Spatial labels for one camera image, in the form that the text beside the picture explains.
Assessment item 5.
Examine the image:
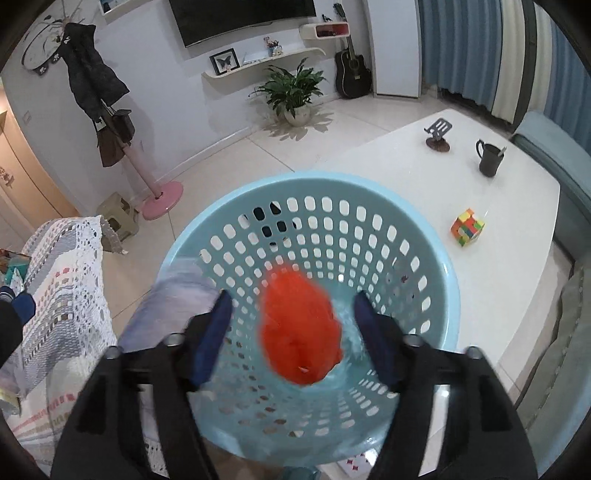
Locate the small beige stool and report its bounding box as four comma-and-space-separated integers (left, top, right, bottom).
97, 193, 139, 241

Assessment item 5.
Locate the round panda wall clock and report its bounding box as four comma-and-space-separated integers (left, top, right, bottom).
21, 15, 64, 77

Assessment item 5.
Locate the brown hanging bag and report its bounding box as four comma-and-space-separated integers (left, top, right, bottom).
95, 118, 125, 168

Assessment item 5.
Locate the wall mounted black television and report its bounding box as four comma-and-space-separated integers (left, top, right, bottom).
169, 0, 317, 47

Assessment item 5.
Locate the light blue plastic basket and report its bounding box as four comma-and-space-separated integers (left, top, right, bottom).
160, 172, 460, 466

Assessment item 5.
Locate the orange plastic bag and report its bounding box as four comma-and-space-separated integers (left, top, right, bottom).
259, 266, 342, 387

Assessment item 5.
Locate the black mug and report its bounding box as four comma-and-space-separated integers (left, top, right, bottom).
475, 140, 506, 178

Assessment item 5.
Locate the black acoustic guitar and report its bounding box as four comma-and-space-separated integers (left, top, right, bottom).
332, 3, 374, 100

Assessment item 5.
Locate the white refrigerator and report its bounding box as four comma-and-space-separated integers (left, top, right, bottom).
365, 0, 422, 98

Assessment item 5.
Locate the framed butterfly picture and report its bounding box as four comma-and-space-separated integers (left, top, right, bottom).
209, 48, 240, 76

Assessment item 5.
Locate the orange teal snack wrapper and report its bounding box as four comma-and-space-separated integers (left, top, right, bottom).
0, 248, 31, 286

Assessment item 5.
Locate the blue striped curtain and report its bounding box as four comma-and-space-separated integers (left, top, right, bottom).
418, 1, 590, 149

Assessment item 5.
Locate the phone stand on coaster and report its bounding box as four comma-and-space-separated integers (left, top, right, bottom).
424, 117, 453, 153

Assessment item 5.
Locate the white red wall cubby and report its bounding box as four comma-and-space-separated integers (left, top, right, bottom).
300, 22, 349, 41

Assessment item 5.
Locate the white curved wall shelf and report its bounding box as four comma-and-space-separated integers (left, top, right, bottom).
202, 47, 327, 80

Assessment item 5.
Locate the colourful rubik cube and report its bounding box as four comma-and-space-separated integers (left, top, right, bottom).
450, 208, 486, 247

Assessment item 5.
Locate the pink coat rack stand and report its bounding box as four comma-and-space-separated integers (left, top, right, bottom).
98, 103, 185, 221

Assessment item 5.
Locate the striped woven tablecloth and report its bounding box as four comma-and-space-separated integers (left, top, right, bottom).
1, 216, 123, 479

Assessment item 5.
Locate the black coat on rack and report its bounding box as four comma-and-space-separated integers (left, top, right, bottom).
58, 23, 129, 123

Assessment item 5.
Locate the teal sofa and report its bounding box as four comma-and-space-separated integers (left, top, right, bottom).
511, 111, 590, 260

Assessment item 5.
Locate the potted green plant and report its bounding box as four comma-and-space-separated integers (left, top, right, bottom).
252, 58, 325, 127

